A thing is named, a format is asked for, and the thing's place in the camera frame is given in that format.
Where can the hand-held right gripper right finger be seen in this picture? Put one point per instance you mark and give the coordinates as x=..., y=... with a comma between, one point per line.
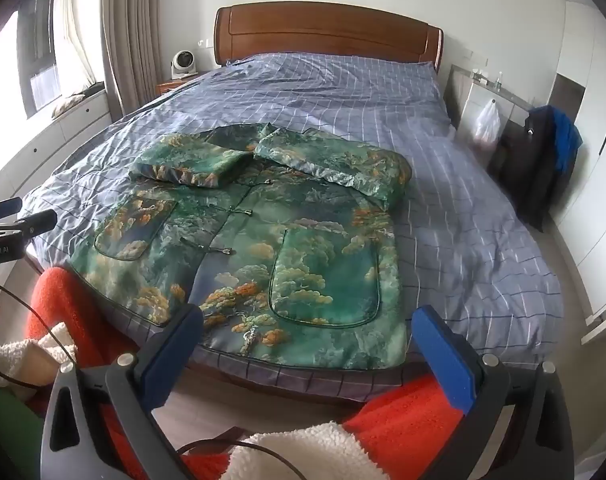
x=445, y=360

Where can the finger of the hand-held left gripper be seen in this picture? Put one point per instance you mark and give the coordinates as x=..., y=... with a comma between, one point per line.
x=33, y=224
x=5, y=207

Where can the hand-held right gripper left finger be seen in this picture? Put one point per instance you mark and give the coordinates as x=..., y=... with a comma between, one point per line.
x=172, y=357

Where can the green printed padded jacket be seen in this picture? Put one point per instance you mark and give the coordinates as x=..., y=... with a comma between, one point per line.
x=263, y=230

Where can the white window seat cabinet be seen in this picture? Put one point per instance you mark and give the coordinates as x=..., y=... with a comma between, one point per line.
x=48, y=145

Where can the orange fleece garment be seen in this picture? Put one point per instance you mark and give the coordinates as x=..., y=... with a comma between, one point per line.
x=85, y=320

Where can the cushion on window seat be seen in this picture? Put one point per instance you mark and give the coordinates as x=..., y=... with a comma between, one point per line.
x=65, y=105

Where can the window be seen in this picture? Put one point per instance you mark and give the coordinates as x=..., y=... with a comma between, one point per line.
x=35, y=55

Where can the green cloth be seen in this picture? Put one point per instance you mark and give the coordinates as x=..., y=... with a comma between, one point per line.
x=5, y=440

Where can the white sheer curtain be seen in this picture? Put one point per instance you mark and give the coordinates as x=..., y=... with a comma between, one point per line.
x=75, y=30

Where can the wooden nightstand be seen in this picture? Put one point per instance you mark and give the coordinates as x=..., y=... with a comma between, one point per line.
x=175, y=85

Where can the black jacket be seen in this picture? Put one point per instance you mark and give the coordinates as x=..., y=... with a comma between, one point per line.
x=525, y=170

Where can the beige curtain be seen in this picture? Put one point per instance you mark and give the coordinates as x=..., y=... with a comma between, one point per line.
x=135, y=35

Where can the small white fan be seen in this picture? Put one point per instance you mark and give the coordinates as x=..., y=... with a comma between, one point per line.
x=183, y=62

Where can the white plastic bag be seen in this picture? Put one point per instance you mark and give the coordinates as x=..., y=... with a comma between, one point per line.
x=487, y=122

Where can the blue cloth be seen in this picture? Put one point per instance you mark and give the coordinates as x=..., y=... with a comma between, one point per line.
x=567, y=140

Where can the grey desk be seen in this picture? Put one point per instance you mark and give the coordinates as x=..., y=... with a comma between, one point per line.
x=465, y=95

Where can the white wardrobe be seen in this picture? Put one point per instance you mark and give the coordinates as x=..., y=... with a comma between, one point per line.
x=600, y=135

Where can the bed with blue checked quilt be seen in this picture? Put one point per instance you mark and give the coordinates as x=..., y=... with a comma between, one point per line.
x=333, y=100

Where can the wooden headboard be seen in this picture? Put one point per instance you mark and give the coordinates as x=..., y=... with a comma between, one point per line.
x=328, y=30

